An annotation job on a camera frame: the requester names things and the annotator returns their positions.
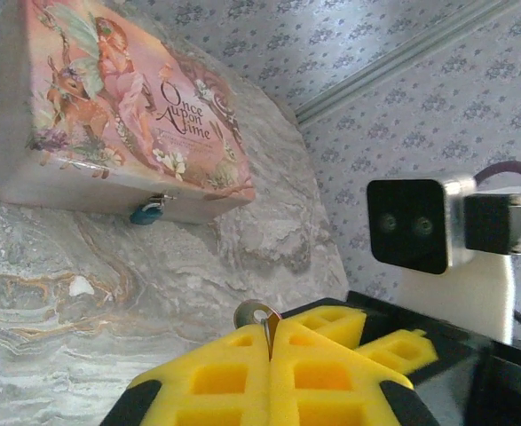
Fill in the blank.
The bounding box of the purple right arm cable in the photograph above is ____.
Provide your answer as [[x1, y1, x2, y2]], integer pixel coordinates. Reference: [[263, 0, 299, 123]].
[[472, 161, 521, 188]]

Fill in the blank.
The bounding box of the silver key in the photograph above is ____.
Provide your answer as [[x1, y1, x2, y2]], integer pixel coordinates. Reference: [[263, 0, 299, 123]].
[[233, 299, 284, 361]]

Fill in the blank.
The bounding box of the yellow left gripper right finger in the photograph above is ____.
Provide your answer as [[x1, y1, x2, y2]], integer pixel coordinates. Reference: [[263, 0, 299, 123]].
[[270, 319, 439, 426]]

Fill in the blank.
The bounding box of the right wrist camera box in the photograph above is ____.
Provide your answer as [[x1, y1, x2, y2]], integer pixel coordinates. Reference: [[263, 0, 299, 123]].
[[366, 171, 477, 277]]

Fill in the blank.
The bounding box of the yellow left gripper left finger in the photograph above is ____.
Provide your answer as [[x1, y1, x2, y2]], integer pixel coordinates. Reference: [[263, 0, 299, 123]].
[[103, 322, 273, 426]]

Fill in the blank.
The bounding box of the aluminium frame post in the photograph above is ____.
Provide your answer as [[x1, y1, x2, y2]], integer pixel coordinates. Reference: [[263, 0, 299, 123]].
[[295, 0, 521, 127]]

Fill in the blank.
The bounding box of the small blue padlock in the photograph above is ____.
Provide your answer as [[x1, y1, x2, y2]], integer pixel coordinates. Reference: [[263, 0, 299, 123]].
[[129, 201, 164, 226]]

